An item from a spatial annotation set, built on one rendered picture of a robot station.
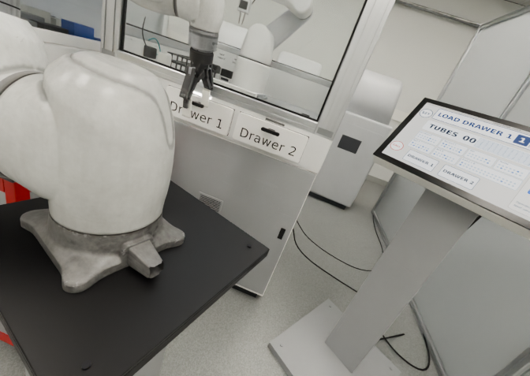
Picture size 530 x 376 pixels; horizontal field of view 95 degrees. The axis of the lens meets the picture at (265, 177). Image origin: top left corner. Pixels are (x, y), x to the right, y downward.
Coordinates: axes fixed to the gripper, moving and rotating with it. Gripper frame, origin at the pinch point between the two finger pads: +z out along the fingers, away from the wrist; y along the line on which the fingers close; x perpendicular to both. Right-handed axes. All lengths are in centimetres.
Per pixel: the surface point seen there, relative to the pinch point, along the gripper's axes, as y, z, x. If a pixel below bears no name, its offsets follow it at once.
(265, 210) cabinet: 2, 36, -37
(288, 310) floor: -5, 91, -68
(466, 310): 16, 61, -153
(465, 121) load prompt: 12, -24, -88
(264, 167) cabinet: 6.4, 17.4, -30.3
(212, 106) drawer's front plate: 8.1, 0.6, -2.8
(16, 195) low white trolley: -52, 10, 14
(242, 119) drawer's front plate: 8.0, 1.2, -15.9
